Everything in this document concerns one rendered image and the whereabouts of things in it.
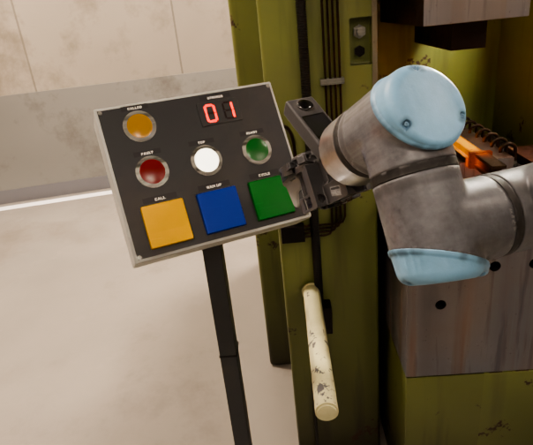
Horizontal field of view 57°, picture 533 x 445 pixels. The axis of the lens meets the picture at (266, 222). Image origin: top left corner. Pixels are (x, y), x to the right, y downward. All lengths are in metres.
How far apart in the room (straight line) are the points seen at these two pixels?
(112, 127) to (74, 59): 3.59
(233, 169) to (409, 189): 0.48
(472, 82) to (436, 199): 1.14
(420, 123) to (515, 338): 0.90
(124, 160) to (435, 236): 0.57
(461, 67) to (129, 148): 1.04
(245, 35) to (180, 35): 2.85
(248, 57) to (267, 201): 0.78
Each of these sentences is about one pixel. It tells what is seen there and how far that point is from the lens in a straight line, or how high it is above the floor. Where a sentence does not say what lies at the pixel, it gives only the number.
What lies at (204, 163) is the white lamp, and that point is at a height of 1.09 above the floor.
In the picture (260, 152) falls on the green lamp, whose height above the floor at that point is 1.08.
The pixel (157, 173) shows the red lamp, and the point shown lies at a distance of 0.88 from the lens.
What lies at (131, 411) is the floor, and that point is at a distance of 2.04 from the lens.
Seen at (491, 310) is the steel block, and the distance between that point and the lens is 1.25.
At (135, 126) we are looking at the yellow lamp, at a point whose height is 1.16.
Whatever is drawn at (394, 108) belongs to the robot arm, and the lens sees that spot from 0.49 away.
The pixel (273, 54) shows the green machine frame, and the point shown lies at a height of 1.24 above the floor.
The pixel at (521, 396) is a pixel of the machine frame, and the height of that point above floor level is 0.39.
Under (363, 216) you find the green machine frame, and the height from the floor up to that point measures 0.82.
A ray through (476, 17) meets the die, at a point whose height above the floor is 1.28.
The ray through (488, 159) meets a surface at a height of 1.01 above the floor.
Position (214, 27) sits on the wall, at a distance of 4.45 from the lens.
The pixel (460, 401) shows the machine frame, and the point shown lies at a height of 0.38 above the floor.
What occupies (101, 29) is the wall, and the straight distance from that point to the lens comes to 4.45.
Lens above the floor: 1.33
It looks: 23 degrees down
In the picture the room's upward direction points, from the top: 6 degrees counter-clockwise
